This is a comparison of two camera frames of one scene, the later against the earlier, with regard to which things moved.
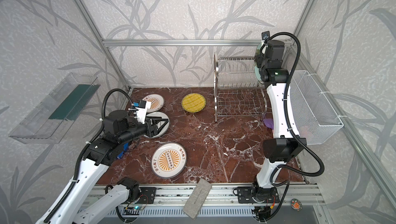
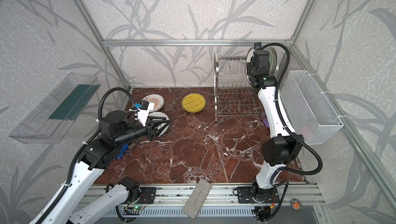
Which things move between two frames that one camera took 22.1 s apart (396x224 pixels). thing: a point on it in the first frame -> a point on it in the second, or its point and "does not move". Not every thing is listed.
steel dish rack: [237, 90] does not move
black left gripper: [148, 127] does not move
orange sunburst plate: [157, 102] does not move
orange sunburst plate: [168, 160] -> [248, 60]
